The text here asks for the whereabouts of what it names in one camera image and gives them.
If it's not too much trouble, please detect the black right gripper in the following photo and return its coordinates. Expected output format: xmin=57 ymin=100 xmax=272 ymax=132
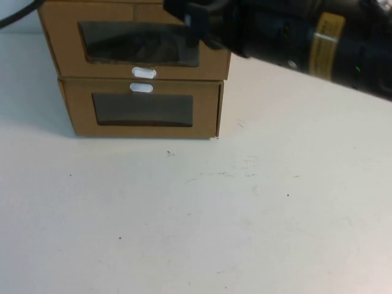
xmin=163 ymin=0 xmax=257 ymax=59

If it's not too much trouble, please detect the brown windowed shoe box drawer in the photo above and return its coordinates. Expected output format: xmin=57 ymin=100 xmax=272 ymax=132
xmin=37 ymin=2 xmax=233 ymax=81
xmin=61 ymin=80 xmax=221 ymax=138

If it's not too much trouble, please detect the white plastic pull tab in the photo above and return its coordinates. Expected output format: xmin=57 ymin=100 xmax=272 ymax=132
xmin=131 ymin=66 xmax=158 ymax=79
xmin=129 ymin=81 xmax=154 ymax=93

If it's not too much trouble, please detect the black cable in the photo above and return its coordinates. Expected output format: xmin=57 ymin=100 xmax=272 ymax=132
xmin=0 ymin=0 xmax=41 ymax=29

